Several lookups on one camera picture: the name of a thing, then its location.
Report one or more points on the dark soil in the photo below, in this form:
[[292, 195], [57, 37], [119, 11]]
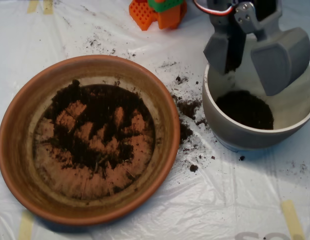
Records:
[[245, 112], [100, 112]]

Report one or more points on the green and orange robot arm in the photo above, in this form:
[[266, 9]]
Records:
[[167, 17]]

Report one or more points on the spilled soil pile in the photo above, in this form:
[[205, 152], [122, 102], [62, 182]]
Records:
[[187, 106]]

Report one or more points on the white ceramic pot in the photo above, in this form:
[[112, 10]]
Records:
[[245, 140]]

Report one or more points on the terracotta saucer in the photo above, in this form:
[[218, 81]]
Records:
[[90, 217]]

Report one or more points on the beige masking tape strip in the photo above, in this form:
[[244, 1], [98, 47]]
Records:
[[25, 227], [48, 7], [269, 5], [32, 6], [292, 220]]

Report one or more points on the clear plastic sheet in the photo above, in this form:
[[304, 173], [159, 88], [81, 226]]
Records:
[[220, 200]]

